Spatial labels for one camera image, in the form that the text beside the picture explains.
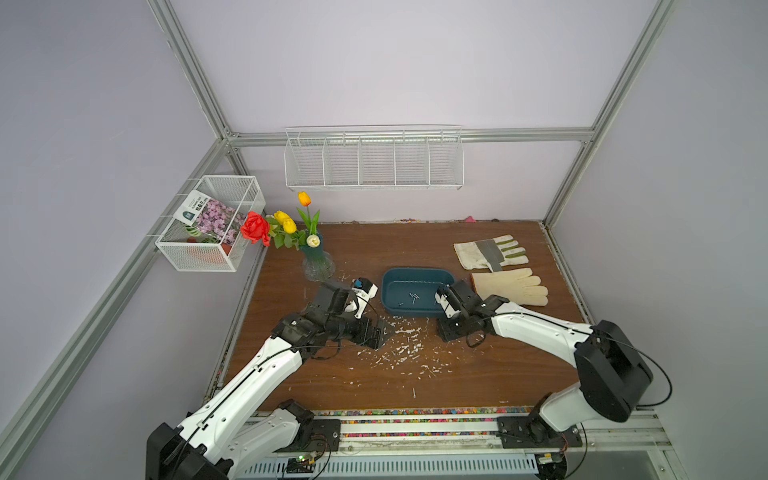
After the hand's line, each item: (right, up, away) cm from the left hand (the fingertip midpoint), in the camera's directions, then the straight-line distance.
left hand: (379, 328), depth 74 cm
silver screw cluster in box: (+10, +4, +25) cm, 27 cm away
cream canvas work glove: (+45, +7, +26) cm, 53 cm away
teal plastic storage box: (+5, +8, +28) cm, 30 cm away
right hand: (+18, -3, +14) cm, 23 cm away
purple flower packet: (-42, +28, 0) cm, 51 cm away
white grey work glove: (+40, +18, +36) cm, 57 cm away
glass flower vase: (-22, +15, +26) cm, 37 cm away
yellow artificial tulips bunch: (-26, +25, +6) cm, 36 cm away
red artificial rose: (-29, +25, -5) cm, 38 cm away
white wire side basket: (-48, +19, 0) cm, 52 cm away
